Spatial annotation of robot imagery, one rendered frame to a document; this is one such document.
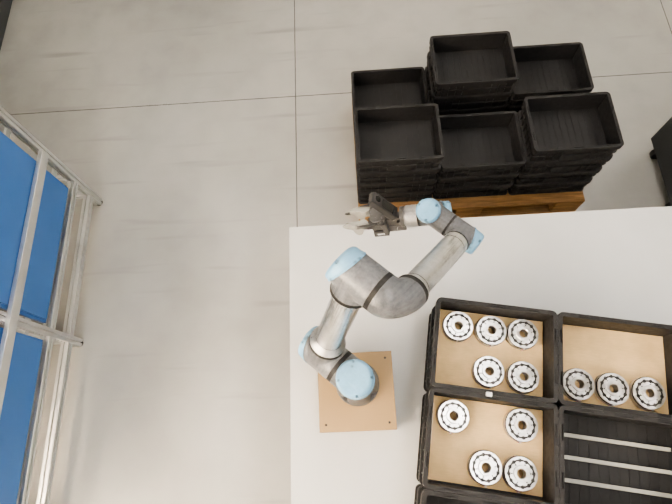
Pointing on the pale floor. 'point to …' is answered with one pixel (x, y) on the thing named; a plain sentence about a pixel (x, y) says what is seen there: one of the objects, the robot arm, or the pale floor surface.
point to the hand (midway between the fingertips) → (346, 218)
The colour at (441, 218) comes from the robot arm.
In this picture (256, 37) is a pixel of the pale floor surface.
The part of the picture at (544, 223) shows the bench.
